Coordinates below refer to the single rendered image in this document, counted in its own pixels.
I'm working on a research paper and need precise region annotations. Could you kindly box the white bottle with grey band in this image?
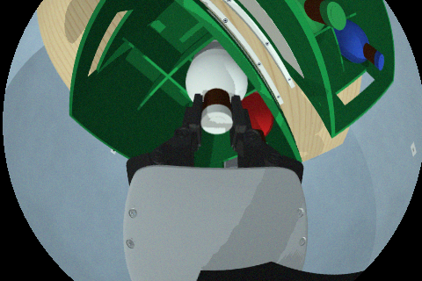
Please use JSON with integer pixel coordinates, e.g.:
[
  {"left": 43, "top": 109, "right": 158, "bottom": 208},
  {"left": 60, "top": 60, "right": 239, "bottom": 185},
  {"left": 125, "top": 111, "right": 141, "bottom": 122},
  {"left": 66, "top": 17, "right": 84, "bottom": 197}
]
[{"left": 186, "top": 40, "right": 248, "bottom": 134}]

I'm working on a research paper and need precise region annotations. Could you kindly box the blue bottle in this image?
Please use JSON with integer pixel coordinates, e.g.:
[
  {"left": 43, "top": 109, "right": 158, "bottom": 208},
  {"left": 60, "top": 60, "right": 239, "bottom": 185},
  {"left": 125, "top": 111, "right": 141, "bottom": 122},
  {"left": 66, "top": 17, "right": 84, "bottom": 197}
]
[{"left": 333, "top": 19, "right": 384, "bottom": 70}]

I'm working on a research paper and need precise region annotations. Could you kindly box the green plastic bottle crate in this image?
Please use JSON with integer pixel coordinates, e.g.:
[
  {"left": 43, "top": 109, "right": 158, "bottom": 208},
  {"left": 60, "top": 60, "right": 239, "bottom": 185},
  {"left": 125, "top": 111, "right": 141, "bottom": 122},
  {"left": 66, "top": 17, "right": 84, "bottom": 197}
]
[
  {"left": 234, "top": 0, "right": 395, "bottom": 138},
  {"left": 69, "top": 0, "right": 302, "bottom": 168}
]

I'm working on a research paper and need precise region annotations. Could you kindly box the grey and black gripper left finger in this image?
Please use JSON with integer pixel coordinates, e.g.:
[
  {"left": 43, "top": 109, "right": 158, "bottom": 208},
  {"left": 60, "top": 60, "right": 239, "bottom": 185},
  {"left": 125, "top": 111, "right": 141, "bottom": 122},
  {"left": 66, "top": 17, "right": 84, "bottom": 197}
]
[{"left": 126, "top": 94, "right": 203, "bottom": 186}]

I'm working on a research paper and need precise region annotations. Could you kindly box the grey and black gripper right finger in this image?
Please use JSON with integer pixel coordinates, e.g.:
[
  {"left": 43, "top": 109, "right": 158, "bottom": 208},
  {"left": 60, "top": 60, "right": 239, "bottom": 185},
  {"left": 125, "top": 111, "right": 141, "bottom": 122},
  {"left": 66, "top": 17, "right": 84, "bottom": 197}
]
[{"left": 229, "top": 95, "right": 303, "bottom": 183}]

